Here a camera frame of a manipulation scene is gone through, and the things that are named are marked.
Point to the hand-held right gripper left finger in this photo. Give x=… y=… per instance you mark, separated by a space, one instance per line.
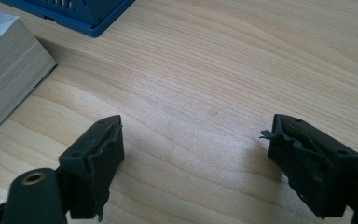
x=90 y=161

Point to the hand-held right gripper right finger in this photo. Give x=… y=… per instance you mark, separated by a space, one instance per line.
x=310 y=168

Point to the blue plastic basket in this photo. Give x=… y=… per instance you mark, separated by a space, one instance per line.
x=74 y=14

